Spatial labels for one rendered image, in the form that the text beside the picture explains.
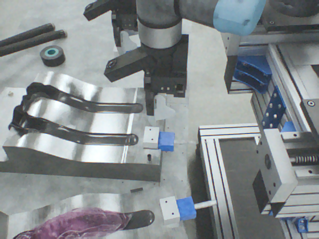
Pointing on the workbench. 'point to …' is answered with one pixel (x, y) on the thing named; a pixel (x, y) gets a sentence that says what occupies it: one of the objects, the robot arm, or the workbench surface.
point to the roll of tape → (52, 56)
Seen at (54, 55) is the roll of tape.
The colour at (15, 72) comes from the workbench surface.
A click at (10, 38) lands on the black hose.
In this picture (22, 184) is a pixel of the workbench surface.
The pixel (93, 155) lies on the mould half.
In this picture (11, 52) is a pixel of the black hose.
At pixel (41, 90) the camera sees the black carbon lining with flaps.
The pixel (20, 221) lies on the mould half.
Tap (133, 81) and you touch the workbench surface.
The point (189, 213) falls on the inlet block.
